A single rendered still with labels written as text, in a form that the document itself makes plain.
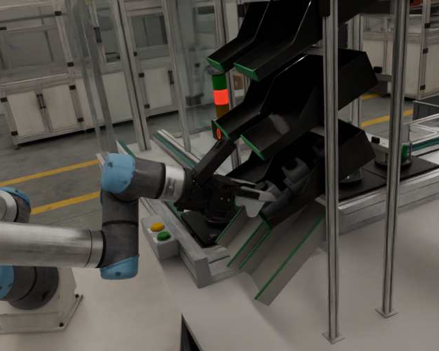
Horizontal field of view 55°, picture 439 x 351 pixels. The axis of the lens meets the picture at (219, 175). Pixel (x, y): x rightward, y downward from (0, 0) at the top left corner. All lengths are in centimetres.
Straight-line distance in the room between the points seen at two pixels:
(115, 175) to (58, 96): 567
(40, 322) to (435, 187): 141
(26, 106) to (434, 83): 554
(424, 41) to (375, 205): 477
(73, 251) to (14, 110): 570
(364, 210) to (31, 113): 547
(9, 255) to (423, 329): 94
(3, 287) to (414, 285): 106
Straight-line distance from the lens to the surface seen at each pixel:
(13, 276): 113
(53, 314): 131
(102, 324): 130
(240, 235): 122
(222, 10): 151
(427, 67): 638
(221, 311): 124
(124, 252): 87
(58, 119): 651
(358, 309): 124
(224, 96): 151
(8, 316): 136
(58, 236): 83
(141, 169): 82
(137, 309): 131
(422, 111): 320
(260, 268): 112
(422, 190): 174
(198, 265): 128
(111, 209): 90
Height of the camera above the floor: 167
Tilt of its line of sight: 23 degrees down
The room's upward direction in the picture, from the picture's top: 7 degrees counter-clockwise
